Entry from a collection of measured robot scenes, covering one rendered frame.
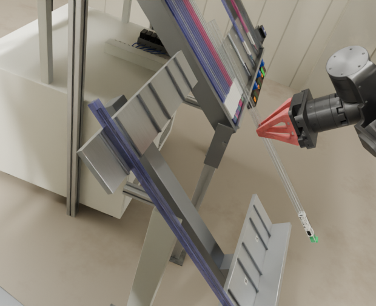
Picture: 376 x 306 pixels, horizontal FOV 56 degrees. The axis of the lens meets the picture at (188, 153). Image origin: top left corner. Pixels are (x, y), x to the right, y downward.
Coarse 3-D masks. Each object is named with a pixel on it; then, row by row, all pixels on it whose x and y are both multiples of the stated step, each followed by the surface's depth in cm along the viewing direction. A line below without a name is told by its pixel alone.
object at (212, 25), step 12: (216, 24) 57; (216, 36) 57; (228, 48) 59; (228, 60) 59; (240, 84) 61; (252, 108) 62; (264, 144) 66; (276, 156) 67; (276, 168) 68; (288, 180) 69; (288, 192) 70; (300, 204) 72; (312, 240) 76
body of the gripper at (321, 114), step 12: (324, 96) 58; (336, 96) 57; (300, 108) 59; (312, 108) 57; (324, 108) 56; (336, 108) 55; (300, 120) 56; (312, 120) 57; (324, 120) 57; (336, 120) 56; (312, 132) 58; (312, 144) 57
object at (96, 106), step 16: (96, 112) 45; (112, 128) 46; (128, 144) 48; (128, 160) 48; (144, 176) 49; (160, 192) 52; (160, 208) 51; (176, 224) 53; (192, 256) 55; (208, 272) 57; (224, 304) 60
